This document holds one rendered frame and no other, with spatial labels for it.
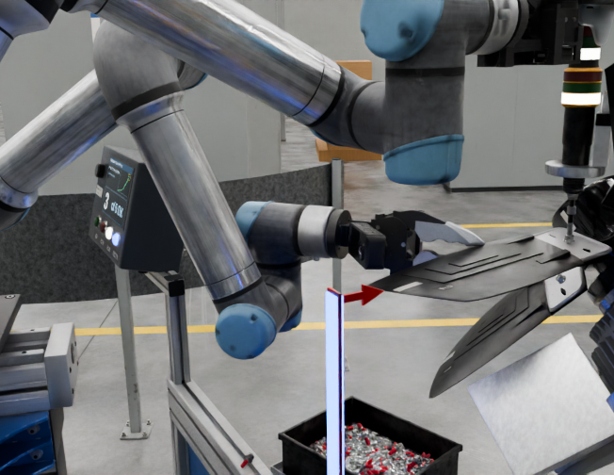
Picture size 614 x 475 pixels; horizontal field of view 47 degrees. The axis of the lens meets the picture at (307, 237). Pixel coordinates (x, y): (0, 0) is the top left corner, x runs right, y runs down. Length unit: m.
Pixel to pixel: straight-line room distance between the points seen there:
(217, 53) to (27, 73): 6.58
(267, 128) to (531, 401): 4.34
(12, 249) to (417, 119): 2.18
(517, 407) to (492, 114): 6.21
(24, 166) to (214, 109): 5.76
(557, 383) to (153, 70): 0.63
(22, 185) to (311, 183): 1.89
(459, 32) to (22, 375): 0.81
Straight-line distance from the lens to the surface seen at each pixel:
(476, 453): 2.73
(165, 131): 0.91
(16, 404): 1.19
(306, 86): 0.73
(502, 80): 7.07
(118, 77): 0.91
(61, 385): 1.17
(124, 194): 1.27
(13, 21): 0.52
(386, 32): 0.65
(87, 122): 1.10
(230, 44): 0.69
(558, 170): 0.91
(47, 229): 2.65
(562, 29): 0.81
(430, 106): 0.66
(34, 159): 1.16
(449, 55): 0.67
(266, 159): 5.16
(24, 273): 2.72
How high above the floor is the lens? 1.44
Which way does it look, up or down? 15 degrees down
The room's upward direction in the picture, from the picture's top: 1 degrees counter-clockwise
